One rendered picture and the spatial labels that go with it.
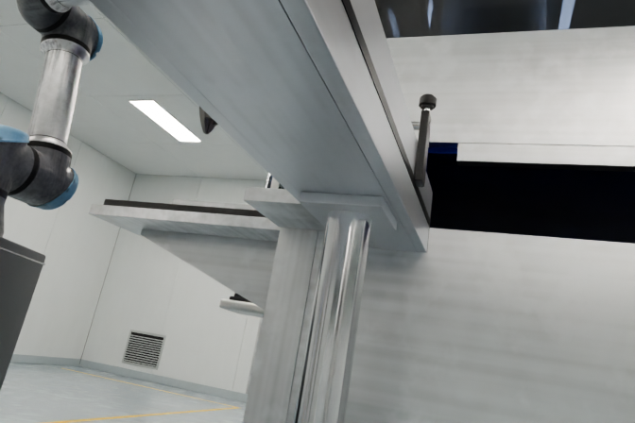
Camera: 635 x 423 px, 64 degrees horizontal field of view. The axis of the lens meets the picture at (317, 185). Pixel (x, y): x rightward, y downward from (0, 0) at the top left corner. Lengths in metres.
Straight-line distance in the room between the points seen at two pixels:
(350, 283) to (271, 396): 0.29
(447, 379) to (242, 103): 0.48
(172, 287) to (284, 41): 7.39
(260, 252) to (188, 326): 6.50
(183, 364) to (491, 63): 6.81
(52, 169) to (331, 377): 0.91
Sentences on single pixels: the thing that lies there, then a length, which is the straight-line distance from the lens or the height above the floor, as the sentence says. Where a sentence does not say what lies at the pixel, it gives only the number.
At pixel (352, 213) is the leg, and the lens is 0.54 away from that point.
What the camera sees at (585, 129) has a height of 1.04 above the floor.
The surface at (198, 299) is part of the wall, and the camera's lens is 7.39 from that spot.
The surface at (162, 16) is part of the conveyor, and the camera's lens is 0.31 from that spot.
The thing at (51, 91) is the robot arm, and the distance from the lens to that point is 1.38.
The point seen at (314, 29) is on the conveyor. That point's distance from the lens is 0.28.
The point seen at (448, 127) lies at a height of 1.04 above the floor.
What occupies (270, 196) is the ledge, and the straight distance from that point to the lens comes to 0.68.
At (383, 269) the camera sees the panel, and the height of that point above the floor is 0.81.
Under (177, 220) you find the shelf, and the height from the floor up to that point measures 0.86.
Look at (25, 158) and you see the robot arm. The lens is 1.22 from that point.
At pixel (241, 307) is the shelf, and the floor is 0.79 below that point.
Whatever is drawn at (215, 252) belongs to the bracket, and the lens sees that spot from 0.97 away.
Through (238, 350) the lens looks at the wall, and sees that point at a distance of 7.01.
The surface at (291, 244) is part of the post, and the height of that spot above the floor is 0.84.
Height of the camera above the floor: 0.68
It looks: 18 degrees up
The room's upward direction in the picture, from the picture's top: 10 degrees clockwise
